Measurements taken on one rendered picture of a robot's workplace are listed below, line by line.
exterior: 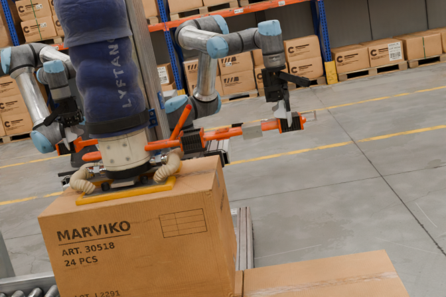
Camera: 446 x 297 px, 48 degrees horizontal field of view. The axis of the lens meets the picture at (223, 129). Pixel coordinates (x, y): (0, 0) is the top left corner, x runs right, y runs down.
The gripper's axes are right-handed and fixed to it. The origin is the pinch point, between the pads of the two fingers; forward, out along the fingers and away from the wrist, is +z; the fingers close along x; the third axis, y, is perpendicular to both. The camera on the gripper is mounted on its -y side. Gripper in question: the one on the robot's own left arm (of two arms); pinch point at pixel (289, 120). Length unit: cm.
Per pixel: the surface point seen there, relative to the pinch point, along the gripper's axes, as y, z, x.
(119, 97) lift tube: 55, -20, 9
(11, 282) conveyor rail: 138, 63, -32
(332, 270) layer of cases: -8, 66, -8
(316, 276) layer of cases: -1, 66, -6
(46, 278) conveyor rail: 120, 64, -32
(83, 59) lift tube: 64, -35, 9
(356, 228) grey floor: -42, 121, -147
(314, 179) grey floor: -28, 123, -255
